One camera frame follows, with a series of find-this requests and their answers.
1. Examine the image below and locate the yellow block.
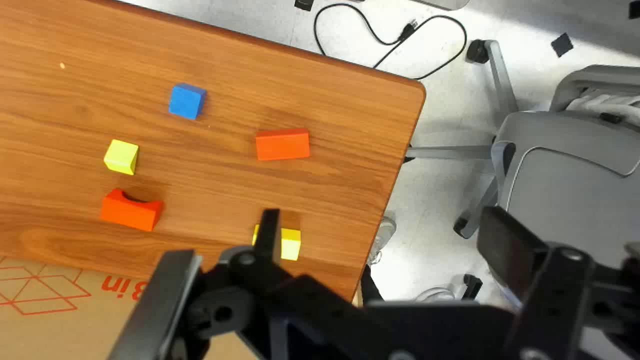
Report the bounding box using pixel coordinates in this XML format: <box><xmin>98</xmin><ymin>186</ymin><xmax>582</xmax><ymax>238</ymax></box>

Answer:
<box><xmin>250</xmin><ymin>221</ymin><xmax>305</xmax><ymax>264</ymax></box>

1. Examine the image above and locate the yellow-green cube block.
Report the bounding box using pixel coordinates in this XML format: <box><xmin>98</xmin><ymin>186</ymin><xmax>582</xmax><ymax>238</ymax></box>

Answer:
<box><xmin>103</xmin><ymin>138</ymin><xmax>142</xmax><ymax>178</ymax></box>

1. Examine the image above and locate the orange arch block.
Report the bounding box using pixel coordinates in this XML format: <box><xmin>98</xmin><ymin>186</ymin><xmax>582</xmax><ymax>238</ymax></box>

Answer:
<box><xmin>98</xmin><ymin>186</ymin><xmax>166</xmax><ymax>234</ymax></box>

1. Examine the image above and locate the black cable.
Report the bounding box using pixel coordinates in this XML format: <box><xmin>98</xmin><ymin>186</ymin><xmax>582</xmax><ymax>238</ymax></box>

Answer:
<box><xmin>313</xmin><ymin>0</ymin><xmax>471</xmax><ymax>81</ymax></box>

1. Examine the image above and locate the cardboard box with red print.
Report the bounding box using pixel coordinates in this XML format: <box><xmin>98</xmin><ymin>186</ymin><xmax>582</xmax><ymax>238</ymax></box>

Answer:
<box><xmin>0</xmin><ymin>253</ymin><xmax>264</xmax><ymax>360</ymax></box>

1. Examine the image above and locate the orange rectangular block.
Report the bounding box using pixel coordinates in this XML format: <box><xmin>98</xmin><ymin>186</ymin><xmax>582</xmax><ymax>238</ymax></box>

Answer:
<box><xmin>255</xmin><ymin>128</ymin><xmax>314</xmax><ymax>163</ymax></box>

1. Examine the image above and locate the blue block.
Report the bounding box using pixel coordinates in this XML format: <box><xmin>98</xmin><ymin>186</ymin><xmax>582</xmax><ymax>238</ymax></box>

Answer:
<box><xmin>166</xmin><ymin>81</ymin><xmax>209</xmax><ymax>121</ymax></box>

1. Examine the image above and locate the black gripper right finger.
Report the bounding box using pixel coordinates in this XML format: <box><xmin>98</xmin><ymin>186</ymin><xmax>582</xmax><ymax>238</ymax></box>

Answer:
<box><xmin>476</xmin><ymin>204</ymin><xmax>640</xmax><ymax>360</ymax></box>

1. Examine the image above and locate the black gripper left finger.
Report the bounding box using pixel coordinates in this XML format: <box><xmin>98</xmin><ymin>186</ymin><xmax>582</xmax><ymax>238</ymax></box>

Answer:
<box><xmin>108</xmin><ymin>208</ymin><xmax>416</xmax><ymax>360</ymax></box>

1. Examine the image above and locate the grey office chair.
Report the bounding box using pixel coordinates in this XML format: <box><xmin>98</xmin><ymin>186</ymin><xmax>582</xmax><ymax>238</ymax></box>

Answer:
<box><xmin>405</xmin><ymin>37</ymin><xmax>640</xmax><ymax>269</ymax></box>

